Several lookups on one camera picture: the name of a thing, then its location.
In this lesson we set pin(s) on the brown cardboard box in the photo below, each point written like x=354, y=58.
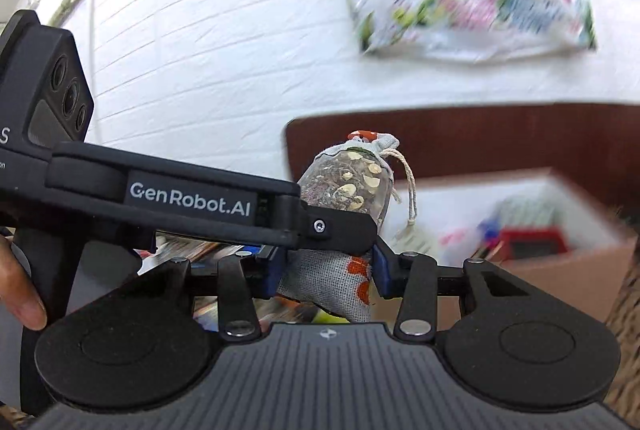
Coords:
x=536, y=224

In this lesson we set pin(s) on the person's left hand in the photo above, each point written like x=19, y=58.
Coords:
x=17, y=293

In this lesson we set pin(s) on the mesh sachet with drawstring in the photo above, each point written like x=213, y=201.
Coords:
x=347, y=188

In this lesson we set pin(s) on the dark brown wooden board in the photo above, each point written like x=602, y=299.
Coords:
x=595, y=145

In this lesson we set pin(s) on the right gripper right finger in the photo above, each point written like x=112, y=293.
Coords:
x=417, y=280

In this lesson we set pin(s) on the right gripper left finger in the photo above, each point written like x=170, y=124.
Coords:
x=225, y=289

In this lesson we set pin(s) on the red black gift box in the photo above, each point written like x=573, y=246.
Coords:
x=534, y=243

